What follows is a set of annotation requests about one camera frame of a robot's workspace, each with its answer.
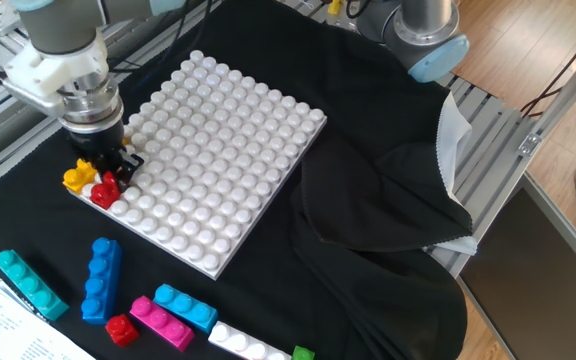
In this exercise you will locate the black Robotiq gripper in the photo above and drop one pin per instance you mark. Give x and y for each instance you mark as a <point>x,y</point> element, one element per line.
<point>98,142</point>

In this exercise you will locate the red two-stud block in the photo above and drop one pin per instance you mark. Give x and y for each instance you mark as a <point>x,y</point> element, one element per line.
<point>104,192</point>

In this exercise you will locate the yellow four-stud block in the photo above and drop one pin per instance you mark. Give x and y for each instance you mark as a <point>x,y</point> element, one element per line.
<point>78,177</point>

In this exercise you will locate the blue four-stud block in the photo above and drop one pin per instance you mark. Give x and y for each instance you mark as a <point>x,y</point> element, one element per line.
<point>100,282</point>

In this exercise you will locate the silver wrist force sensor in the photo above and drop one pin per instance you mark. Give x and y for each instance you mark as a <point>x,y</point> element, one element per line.
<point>90,107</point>

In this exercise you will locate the white studded baseplate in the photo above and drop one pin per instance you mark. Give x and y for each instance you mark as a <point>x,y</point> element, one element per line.
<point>208,190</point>

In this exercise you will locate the teal four-stud block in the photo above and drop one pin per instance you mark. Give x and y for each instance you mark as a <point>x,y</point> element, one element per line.
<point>32,286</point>

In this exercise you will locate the light blue three-stud block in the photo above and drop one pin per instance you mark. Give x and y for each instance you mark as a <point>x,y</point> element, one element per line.
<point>185,307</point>

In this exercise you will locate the pink three-stud block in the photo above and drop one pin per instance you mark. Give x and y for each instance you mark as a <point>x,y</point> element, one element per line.
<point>162,322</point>

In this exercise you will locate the small red block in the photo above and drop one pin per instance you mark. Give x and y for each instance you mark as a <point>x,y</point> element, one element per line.
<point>121,330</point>

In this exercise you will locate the white printed paper sheet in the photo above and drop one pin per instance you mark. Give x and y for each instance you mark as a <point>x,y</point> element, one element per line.
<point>8,330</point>

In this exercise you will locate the white four-stud block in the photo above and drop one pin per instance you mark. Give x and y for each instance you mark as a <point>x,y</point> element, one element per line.
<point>240,345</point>

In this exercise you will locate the black cloth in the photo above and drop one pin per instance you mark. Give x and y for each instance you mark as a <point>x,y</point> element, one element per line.
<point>368,200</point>

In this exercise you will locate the green two-stud block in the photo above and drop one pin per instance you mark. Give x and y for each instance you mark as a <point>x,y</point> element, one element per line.
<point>303,354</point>

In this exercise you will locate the small yellow item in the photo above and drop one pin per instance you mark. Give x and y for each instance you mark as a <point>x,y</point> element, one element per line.
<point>334,7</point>

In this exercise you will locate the white cloth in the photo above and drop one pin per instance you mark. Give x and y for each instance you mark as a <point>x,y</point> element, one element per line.
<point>450,140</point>

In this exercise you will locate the dark flat panel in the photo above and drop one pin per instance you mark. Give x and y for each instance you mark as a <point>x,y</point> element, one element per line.
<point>528,280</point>

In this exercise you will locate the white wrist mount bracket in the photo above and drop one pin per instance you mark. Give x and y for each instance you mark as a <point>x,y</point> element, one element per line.
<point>53,70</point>

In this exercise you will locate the metal corner bracket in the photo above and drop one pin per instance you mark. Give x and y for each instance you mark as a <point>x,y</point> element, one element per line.
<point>529,145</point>

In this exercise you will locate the aluminium frame post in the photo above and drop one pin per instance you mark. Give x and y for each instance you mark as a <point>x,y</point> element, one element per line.
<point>563,100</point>

